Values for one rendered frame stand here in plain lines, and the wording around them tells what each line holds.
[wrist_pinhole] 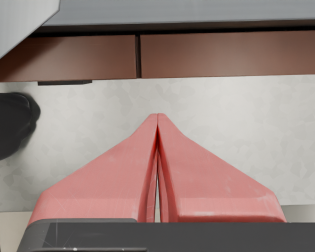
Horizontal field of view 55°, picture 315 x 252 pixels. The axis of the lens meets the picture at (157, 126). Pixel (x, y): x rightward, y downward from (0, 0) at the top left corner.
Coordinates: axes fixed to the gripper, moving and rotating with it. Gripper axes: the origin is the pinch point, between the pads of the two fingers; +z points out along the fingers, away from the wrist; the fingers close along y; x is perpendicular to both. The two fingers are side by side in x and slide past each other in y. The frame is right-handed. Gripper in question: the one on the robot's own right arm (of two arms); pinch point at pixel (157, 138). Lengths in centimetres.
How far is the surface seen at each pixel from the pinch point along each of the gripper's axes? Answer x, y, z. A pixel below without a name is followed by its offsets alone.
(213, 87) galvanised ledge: 13.1, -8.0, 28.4
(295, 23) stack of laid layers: 0.4, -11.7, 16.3
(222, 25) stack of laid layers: 0.5, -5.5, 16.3
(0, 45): 1.2, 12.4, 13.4
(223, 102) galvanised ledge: 15.0, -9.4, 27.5
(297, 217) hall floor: 92, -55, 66
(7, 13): -1.0, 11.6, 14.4
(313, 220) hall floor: 93, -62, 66
